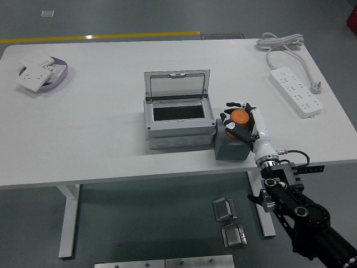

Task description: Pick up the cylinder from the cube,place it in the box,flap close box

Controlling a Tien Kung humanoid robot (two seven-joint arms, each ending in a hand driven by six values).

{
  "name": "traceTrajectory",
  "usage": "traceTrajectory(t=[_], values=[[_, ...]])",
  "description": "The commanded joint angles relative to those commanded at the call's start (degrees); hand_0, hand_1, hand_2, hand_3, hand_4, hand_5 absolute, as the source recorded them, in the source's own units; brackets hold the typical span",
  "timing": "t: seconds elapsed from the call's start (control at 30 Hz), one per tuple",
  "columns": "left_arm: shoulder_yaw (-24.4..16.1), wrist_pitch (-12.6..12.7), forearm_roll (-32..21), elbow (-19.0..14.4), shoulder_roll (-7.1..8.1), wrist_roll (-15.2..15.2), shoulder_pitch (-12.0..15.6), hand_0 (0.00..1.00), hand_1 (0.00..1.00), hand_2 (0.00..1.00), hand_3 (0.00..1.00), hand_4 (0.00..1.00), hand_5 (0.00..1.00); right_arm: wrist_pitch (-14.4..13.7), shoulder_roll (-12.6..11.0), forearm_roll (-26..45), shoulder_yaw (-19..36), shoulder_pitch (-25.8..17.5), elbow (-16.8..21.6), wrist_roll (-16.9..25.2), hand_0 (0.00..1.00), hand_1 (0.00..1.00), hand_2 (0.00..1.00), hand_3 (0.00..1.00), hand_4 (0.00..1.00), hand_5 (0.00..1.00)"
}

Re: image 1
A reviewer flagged white blank switch panel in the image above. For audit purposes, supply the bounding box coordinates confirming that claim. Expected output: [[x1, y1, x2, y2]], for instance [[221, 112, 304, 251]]
[[18, 53, 55, 69]]

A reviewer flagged white printed socket plate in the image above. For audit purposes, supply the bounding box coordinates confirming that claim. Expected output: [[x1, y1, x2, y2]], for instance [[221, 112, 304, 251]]
[[44, 64, 67, 84]]

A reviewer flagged grey cube with round hole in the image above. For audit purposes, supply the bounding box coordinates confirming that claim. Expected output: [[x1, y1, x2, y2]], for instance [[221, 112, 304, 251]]
[[214, 118, 253, 161]]

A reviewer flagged purple oval tray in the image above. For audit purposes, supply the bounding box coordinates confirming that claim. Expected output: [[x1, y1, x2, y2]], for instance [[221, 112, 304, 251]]
[[18, 57, 70, 92]]

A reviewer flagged black perforated strip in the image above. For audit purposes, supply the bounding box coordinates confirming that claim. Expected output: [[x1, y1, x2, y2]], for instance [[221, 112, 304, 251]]
[[295, 165, 326, 174]]

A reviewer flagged orange cylinder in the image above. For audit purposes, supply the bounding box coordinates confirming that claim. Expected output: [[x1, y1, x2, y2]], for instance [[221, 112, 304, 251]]
[[225, 109, 250, 139]]

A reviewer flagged silver metal block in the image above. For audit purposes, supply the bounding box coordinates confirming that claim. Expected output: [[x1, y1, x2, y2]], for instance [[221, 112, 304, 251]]
[[212, 197, 238, 222], [220, 223, 248, 249]]

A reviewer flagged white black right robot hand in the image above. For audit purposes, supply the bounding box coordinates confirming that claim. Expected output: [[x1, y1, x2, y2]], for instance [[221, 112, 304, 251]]
[[219, 100, 279, 166]]

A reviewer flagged white five-hole wall socket panel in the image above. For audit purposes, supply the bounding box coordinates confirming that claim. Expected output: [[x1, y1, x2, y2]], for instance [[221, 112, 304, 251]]
[[15, 64, 52, 93]]

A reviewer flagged red object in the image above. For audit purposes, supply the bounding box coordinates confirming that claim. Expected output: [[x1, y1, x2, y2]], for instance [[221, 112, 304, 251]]
[[345, 5, 357, 28]]

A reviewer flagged grey junction box clear lid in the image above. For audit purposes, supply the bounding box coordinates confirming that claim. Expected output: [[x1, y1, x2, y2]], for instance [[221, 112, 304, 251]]
[[143, 69, 217, 150]]

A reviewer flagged silver metal plate with screws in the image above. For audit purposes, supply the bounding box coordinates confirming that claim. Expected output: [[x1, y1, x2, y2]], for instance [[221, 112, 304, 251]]
[[94, 254, 235, 268]]

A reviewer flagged white power cord with plug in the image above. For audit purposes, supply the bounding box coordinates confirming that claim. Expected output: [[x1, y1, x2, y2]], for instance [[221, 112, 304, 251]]
[[255, 32, 324, 95]]

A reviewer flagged white table leg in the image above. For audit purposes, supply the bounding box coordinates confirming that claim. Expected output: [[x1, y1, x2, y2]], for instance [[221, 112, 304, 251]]
[[55, 184, 81, 260], [247, 170, 277, 238]]

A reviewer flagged brown floor plate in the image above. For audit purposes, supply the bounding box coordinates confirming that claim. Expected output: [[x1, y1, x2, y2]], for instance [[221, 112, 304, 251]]
[[201, 33, 245, 40]]

